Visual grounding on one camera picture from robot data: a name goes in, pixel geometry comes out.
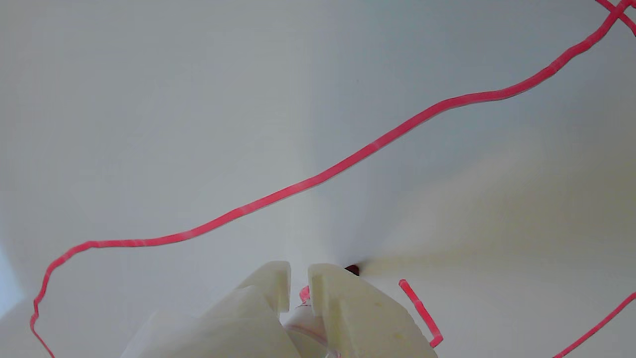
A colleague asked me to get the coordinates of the white red whiteboard marker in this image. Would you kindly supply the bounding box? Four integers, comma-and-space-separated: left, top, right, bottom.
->
281, 265, 360, 358

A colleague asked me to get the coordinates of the large whiteboard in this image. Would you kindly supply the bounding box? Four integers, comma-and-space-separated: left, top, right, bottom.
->
0, 0, 636, 358

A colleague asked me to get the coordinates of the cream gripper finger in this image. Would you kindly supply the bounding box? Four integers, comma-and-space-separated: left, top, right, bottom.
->
149, 261, 301, 358
308, 264, 438, 358

